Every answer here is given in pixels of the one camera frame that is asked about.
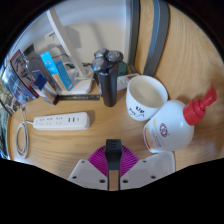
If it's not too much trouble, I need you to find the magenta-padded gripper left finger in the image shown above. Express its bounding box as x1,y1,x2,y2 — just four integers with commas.
67,145,110,191

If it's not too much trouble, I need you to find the bed with bedding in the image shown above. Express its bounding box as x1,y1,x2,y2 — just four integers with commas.
0,109,9,158

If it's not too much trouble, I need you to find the black electric shaver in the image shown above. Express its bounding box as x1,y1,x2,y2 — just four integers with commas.
90,48,124,108

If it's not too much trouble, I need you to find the tall light blue box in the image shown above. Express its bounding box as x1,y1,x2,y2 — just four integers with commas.
39,50,74,92

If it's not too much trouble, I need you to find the white power strip cable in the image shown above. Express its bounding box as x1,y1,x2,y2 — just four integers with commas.
14,103,36,159

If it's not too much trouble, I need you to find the blue robot model kit box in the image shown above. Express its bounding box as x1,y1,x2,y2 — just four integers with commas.
1,49,40,106

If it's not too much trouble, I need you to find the black charger block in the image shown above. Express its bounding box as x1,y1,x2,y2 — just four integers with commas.
104,139,124,172

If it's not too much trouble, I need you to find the black ruler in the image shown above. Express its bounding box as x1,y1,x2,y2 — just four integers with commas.
53,94,101,105

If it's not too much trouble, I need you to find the white power strip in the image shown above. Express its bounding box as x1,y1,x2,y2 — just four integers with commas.
32,111,91,131

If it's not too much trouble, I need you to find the white bottle with red pump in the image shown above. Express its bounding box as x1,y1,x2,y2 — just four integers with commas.
143,84,218,154

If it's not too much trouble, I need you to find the clear bottle with black cap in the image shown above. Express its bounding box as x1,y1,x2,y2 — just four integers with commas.
23,43,56,88

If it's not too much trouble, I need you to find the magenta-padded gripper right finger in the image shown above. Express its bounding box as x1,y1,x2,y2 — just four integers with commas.
119,144,176,191

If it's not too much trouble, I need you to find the white desk lamp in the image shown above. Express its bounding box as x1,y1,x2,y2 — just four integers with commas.
46,8,94,95

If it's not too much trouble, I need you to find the white wall device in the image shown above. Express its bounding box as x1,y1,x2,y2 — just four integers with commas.
43,31,60,48

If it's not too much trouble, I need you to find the grey metal desk frame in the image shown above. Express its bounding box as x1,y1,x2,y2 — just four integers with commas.
128,0,171,78

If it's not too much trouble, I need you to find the white mug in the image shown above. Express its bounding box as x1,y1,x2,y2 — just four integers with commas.
125,74,169,122

